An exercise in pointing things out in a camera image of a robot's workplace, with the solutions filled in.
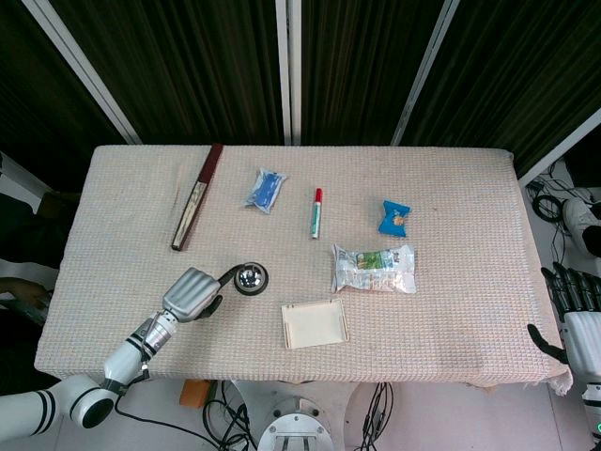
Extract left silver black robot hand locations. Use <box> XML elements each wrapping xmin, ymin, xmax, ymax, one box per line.
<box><xmin>159</xmin><ymin>263</ymin><xmax>246</xmax><ymax>325</ymax></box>

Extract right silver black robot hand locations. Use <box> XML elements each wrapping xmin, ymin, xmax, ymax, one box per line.
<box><xmin>526</xmin><ymin>261</ymin><xmax>601</xmax><ymax>394</ymax></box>

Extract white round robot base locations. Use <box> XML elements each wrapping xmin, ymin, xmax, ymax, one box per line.
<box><xmin>256</xmin><ymin>407</ymin><xmax>332</xmax><ymax>451</ymax></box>

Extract dark red folded fan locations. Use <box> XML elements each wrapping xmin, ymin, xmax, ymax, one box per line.
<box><xmin>169</xmin><ymin>143</ymin><xmax>224</xmax><ymax>252</ymax></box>

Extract orange block under table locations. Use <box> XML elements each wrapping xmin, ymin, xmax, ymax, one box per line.
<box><xmin>179</xmin><ymin>379</ymin><xmax>211</xmax><ymax>409</ymax></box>

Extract white shoe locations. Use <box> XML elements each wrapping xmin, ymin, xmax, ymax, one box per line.
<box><xmin>562</xmin><ymin>196</ymin><xmax>601</xmax><ymax>258</ymax></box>

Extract blue clear plastic packet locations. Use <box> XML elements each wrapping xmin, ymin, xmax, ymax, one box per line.
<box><xmin>241</xmin><ymin>167</ymin><xmax>288</xmax><ymax>216</ymax></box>

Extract small pale wooden tray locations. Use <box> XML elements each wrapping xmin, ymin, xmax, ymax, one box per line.
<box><xmin>280</xmin><ymin>298</ymin><xmax>351</xmax><ymax>350</ymax></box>

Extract pink woven tablecloth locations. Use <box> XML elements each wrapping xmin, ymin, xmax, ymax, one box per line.
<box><xmin>33</xmin><ymin>143</ymin><xmax>574</xmax><ymax>398</ymax></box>

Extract red capped whiteboard marker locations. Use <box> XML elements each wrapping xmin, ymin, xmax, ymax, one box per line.
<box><xmin>308</xmin><ymin>187</ymin><xmax>324</xmax><ymax>241</ymax></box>

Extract clear snack bag green label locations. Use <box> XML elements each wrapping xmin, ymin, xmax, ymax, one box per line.
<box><xmin>331</xmin><ymin>242</ymin><xmax>417</xmax><ymax>295</ymax></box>

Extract blue snack packet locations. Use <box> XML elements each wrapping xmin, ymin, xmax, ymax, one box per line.
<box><xmin>378</xmin><ymin>199</ymin><xmax>412</xmax><ymax>238</ymax></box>

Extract dark ribbed screen panel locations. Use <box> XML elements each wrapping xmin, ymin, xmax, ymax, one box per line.
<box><xmin>49</xmin><ymin>0</ymin><xmax>285</xmax><ymax>146</ymax></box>
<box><xmin>0</xmin><ymin>0</ymin><xmax>129</xmax><ymax>194</ymax></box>
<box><xmin>402</xmin><ymin>0</ymin><xmax>601</xmax><ymax>179</ymax></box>
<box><xmin>300</xmin><ymin>0</ymin><xmax>445</xmax><ymax>146</ymax></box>

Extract black floor cable bundle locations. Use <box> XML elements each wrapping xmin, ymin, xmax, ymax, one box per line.
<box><xmin>115</xmin><ymin>380</ymin><xmax>258</xmax><ymax>451</ymax></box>
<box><xmin>359</xmin><ymin>382</ymin><xmax>395</xmax><ymax>451</ymax></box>

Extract black coiled floor cables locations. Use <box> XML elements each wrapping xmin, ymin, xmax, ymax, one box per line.
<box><xmin>525</xmin><ymin>173</ymin><xmax>579</xmax><ymax>283</ymax></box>

